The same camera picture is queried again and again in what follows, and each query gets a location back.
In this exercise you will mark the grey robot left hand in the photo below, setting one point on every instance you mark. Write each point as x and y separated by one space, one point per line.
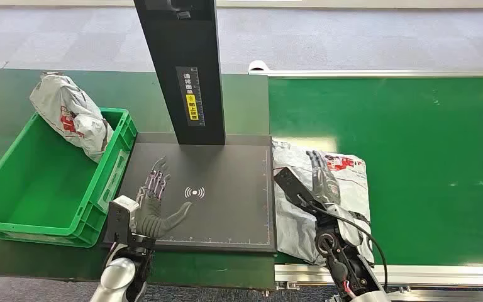
150 216

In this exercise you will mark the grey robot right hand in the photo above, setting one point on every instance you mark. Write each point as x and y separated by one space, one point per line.
327 187

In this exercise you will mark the grey package with black logo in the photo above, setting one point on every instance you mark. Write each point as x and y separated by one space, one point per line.
295 225

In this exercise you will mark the green conveyor belt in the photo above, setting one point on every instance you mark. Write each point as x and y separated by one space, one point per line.
433 166

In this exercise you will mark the grey package with red print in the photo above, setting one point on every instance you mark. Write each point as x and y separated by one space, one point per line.
75 112

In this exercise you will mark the white conveyor end cap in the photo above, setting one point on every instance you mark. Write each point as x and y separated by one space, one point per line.
259 66

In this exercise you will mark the black scanner platform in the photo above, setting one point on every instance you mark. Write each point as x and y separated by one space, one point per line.
225 212

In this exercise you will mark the green plastic crate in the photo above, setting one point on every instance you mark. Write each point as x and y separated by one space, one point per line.
41 187

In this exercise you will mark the dark green table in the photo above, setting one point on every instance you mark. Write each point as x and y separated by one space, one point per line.
141 100

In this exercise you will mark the black yellow column label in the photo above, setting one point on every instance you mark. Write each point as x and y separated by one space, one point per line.
191 96

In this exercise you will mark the black scanner column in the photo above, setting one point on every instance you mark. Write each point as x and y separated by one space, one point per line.
183 41

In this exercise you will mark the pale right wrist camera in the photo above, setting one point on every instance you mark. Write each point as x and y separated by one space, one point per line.
293 185

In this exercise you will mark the silver conveyor mounting bracket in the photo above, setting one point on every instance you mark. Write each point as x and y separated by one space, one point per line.
287 286

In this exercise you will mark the thin silver conveyor rail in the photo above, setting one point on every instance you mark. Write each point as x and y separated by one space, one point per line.
391 73

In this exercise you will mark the wide silver conveyor rail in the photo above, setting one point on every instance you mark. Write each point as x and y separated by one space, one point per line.
433 275

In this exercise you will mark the silver conveyor lower frame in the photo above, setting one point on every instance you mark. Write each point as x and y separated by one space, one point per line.
454 296

